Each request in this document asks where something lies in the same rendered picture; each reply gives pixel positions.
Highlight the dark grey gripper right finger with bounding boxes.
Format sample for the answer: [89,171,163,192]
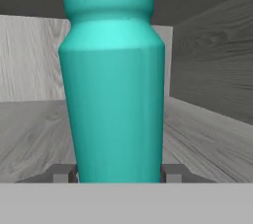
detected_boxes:
[159,164,215,185]

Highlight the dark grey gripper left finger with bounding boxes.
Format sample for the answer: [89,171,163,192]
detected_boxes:
[15,164,80,185]

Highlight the teal water bottle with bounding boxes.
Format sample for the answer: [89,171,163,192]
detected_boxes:
[58,0,166,185]

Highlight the grey wooden cabinet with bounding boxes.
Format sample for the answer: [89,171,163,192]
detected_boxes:
[0,0,253,185]

